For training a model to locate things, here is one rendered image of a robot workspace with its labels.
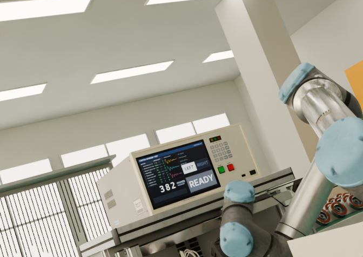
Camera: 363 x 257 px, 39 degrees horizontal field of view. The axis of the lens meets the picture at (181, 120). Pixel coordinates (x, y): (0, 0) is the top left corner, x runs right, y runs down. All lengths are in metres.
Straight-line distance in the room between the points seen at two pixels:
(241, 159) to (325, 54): 6.57
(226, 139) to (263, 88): 4.02
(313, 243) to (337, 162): 0.14
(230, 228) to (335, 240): 0.41
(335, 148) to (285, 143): 4.78
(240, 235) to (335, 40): 7.04
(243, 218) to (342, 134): 0.40
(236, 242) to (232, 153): 0.61
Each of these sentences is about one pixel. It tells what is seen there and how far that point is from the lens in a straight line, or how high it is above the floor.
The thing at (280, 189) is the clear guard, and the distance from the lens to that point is 1.53.
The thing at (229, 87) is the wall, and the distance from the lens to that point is 9.92.
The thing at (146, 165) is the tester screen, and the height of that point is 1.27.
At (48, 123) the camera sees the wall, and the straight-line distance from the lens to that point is 8.35.
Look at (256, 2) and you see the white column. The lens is 5.97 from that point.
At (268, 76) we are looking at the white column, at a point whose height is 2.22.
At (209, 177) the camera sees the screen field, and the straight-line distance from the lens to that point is 1.69.
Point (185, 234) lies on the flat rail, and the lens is 1.58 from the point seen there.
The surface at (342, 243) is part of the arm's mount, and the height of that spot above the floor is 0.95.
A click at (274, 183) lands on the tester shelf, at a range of 1.79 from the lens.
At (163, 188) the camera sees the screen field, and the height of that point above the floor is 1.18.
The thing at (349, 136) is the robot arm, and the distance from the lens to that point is 0.91.
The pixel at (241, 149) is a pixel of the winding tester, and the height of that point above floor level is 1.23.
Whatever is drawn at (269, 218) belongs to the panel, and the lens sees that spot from 1.93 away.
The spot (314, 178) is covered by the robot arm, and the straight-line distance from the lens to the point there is 1.30.
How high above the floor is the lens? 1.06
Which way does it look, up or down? 11 degrees up
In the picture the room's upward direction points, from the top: 21 degrees counter-clockwise
